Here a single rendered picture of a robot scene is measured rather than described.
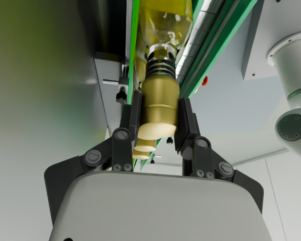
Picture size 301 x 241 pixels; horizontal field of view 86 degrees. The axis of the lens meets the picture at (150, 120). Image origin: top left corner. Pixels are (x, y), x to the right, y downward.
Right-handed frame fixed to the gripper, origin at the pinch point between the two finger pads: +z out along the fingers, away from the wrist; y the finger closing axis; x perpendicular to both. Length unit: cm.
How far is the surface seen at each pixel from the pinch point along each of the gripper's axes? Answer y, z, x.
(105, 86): -13.0, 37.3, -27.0
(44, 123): -12.1, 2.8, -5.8
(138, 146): -0.9, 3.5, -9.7
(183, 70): 11.1, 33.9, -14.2
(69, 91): -12.1, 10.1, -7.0
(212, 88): 33, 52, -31
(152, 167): 90, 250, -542
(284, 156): 359, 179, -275
